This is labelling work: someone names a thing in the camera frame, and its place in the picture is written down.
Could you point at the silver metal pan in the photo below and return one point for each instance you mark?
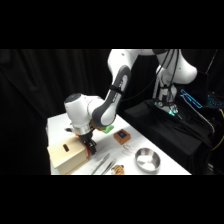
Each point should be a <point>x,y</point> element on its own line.
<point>147,160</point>

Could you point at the blue lit device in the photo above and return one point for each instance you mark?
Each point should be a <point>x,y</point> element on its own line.
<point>191,98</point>

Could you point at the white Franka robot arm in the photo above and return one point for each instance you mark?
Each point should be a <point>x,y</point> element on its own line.
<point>113,93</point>

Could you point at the brown box with blue top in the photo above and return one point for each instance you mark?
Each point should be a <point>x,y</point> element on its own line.
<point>122,136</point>

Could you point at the wooden drawer with red front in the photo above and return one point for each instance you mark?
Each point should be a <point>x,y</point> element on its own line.
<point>87,152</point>

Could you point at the black cloth covered stand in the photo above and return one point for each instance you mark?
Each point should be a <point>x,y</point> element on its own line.
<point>166,133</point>

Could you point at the green flat object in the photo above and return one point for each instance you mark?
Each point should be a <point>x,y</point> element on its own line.
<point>107,129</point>

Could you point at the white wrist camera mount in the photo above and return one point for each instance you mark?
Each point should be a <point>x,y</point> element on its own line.
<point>69,129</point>

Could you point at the black curtain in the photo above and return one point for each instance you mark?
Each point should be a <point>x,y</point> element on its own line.
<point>36,100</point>

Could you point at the silver metal tongs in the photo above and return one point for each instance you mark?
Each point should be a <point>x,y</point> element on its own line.
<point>104,164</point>

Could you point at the light wooden drawer box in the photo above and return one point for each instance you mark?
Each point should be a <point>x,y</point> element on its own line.
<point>68,155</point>

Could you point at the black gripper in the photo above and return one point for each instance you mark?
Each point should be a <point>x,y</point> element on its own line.
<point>86,139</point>

